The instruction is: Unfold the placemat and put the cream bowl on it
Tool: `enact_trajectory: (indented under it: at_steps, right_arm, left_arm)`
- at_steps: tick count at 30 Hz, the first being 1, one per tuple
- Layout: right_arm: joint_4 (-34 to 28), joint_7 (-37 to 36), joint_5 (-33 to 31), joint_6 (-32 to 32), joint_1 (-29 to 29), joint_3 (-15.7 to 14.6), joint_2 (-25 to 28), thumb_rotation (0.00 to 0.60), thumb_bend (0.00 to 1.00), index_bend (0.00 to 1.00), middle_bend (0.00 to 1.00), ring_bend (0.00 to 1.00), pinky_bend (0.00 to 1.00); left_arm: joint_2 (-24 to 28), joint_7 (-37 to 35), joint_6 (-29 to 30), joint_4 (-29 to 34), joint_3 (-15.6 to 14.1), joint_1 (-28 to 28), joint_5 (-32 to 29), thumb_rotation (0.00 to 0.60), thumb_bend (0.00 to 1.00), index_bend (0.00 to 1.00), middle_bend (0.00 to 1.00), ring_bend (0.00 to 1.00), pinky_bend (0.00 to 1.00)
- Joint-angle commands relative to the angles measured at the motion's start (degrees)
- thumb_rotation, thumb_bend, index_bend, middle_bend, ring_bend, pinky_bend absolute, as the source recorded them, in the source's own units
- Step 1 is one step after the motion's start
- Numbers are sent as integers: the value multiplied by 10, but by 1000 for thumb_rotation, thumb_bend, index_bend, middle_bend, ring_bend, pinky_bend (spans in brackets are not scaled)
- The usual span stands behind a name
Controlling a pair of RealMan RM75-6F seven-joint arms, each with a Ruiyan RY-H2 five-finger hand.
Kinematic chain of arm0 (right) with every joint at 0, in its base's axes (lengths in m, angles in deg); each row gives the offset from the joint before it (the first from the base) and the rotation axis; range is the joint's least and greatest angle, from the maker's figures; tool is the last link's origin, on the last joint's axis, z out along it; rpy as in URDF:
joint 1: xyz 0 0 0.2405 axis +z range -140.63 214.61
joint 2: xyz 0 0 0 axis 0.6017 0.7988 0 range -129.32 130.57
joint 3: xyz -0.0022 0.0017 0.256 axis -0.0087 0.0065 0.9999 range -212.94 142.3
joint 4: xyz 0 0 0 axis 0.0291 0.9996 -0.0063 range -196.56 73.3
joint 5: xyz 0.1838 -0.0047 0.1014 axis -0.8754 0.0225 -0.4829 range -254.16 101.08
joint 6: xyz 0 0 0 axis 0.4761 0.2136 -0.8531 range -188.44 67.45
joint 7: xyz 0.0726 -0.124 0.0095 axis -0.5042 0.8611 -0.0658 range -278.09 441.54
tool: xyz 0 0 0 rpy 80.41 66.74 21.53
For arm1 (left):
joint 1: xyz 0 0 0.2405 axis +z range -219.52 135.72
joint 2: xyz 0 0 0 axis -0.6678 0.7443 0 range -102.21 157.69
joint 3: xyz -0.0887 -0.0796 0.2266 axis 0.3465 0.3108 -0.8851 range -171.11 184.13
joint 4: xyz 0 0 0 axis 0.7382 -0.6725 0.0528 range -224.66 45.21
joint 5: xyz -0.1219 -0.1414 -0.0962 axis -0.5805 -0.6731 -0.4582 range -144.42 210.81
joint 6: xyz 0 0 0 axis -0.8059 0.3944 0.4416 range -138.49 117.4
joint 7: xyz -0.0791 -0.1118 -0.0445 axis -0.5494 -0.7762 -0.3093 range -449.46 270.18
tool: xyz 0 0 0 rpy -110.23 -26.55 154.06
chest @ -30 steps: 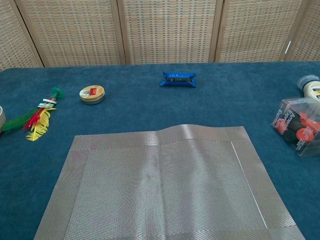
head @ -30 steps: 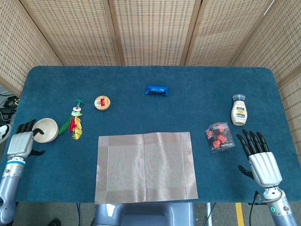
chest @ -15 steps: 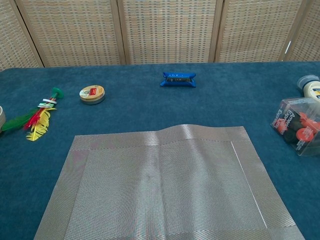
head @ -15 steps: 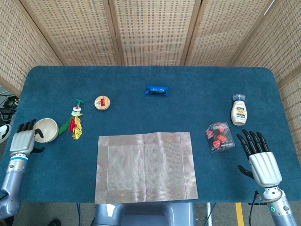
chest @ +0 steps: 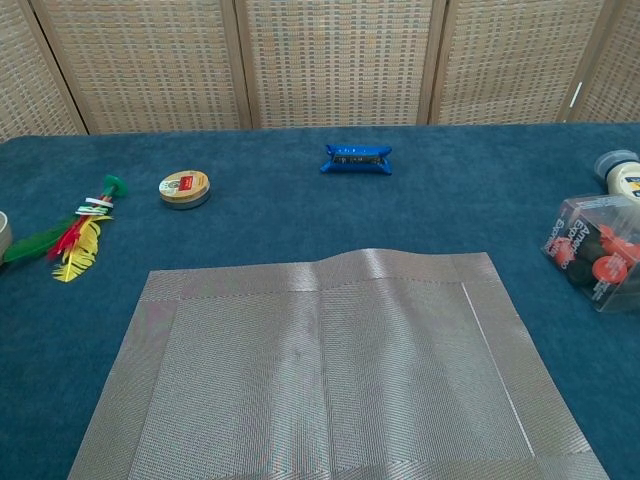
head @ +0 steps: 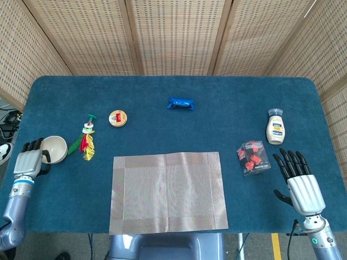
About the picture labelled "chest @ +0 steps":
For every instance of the grey woven placemat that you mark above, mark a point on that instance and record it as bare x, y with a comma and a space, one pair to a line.
340, 375

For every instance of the cream bowl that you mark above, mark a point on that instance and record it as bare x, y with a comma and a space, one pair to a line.
4, 235

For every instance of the blue carpet table cover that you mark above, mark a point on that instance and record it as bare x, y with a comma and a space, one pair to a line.
260, 220

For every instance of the blue snack packet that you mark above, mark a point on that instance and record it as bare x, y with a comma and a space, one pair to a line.
356, 160

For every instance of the round tin with label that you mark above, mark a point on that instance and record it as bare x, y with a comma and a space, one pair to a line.
184, 189

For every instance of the woven folding screen panel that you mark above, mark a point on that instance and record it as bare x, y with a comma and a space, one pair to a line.
25, 75
515, 60
615, 65
150, 65
340, 60

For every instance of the feather shuttlecock toy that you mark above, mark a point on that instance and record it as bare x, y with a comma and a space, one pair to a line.
82, 235

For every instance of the clear box of red capsules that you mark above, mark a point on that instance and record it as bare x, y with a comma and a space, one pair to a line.
600, 250

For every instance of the mayonnaise squeeze bottle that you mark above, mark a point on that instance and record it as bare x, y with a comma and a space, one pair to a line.
625, 177

